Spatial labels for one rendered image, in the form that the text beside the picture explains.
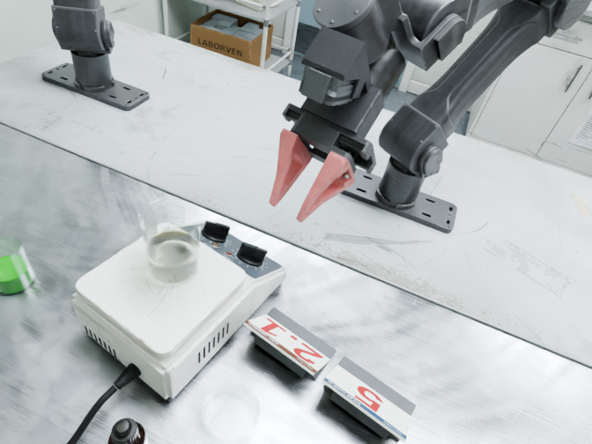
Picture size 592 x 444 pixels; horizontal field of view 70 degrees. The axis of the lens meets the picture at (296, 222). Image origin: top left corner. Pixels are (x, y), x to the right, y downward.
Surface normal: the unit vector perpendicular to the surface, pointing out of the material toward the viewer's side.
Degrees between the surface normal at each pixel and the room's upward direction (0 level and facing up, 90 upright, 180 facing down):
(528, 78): 90
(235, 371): 0
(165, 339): 0
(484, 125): 90
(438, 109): 47
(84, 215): 0
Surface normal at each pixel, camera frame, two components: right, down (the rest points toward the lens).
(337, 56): -0.25, -0.22
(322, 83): -0.50, 0.32
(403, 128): -0.48, -0.26
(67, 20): 0.15, 0.54
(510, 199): 0.15, -0.71
